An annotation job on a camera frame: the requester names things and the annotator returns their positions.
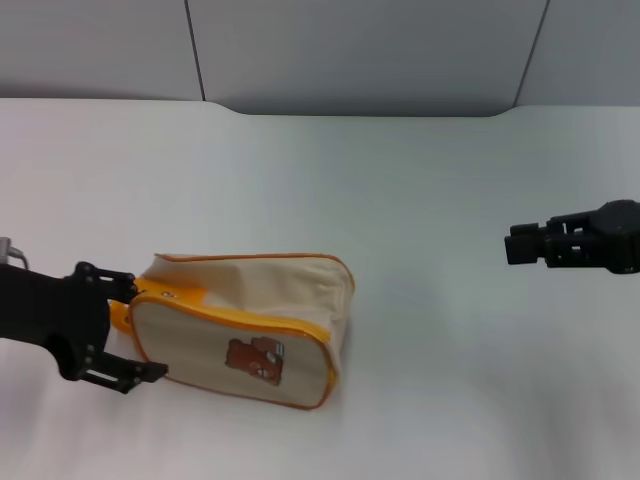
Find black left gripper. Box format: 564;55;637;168
0;261;169;397

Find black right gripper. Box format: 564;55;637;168
504;199;640;276

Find beige food bag orange trim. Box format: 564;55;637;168
110;252;357;413

